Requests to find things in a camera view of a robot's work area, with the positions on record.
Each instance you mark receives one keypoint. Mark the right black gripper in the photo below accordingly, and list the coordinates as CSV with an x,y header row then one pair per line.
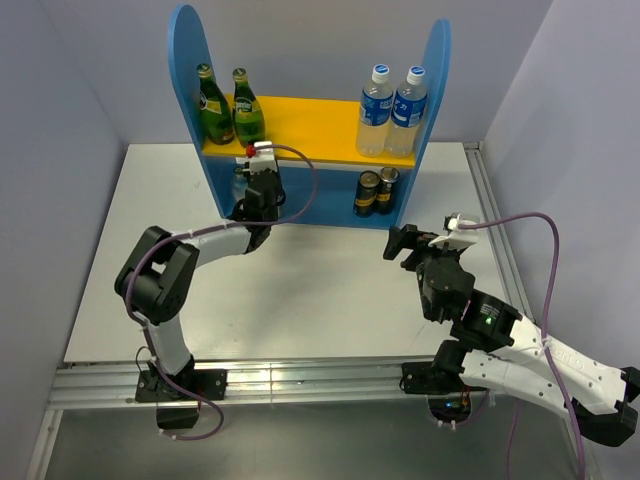
x,y
410,237

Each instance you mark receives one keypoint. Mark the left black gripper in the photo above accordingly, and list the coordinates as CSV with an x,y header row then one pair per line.
x,y
277,179

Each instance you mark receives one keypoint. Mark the clear glass bottle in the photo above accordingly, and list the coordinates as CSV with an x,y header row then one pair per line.
x,y
239,184

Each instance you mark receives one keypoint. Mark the green Perrier bottle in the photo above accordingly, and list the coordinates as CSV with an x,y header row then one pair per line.
x,y
248,117
215,113

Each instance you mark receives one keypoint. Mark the Pocari Sweat bottle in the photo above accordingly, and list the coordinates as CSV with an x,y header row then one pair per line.
x,y
409,105
374,112

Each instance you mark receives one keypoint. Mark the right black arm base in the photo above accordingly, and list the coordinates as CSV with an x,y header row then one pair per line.
x,y
451,403

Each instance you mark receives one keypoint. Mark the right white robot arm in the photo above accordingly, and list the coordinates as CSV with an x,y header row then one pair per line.
x,y
494,346

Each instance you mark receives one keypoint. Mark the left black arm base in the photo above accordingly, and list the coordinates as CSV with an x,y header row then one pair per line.
x,y
179,409

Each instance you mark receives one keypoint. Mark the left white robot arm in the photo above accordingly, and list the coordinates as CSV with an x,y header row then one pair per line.
x,y
156,278

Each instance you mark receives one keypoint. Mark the blue and yellow wooden shelf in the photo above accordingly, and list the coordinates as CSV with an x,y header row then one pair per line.
x,y
324,130

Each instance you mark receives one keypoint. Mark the rear black yellow can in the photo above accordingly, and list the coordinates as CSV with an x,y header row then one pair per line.
x,y
389,178

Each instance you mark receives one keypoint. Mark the black yellow can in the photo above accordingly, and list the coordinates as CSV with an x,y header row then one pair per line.
x,y
389,178
366,193

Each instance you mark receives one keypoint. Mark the front black yellow can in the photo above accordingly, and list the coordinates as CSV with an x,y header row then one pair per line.
x,y
366,193

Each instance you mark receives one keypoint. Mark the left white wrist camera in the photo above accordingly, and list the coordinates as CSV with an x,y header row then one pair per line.
x,y
260,157

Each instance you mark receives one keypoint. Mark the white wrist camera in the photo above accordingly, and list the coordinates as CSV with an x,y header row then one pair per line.
x,y
260,157
456,237

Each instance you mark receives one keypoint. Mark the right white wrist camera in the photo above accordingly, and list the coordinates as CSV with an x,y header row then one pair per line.
x,y
456,237

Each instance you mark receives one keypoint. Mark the aluminium right side rail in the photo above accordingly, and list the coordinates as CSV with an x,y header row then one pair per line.
x,y
498,237

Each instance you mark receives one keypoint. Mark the aluminium rail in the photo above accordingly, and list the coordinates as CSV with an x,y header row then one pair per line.
x,y
498,237
104,386

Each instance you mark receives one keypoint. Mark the aluminium front rail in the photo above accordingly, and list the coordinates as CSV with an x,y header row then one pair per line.
x,y
104,386

